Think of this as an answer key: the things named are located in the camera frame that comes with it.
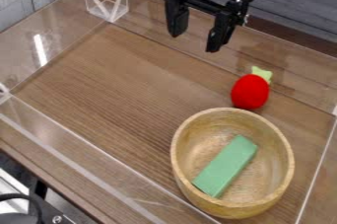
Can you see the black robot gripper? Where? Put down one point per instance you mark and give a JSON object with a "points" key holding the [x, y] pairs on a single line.
{"points": [[234, 9]]}

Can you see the red plush strawberry toy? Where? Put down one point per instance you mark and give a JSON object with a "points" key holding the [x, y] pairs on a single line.
{"points": [[250, 90]]}

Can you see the green rectangular block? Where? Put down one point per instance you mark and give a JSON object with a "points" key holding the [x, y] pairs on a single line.
{"points": [[225, 166]]}

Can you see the round wooden bowl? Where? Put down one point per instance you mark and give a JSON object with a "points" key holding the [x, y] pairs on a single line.
{"points": [[258, 187]]}

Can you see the black metal stand base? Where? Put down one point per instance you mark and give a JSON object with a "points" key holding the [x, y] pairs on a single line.
{"points": [[57, 210]]}

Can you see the clear acrylic corner bracket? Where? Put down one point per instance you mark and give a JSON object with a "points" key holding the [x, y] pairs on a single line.
{"points": [[106, 9]]}

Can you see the clear acrylic enclosure wall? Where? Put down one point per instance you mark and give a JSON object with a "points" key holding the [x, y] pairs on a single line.
{"points": [[96, 92]]}

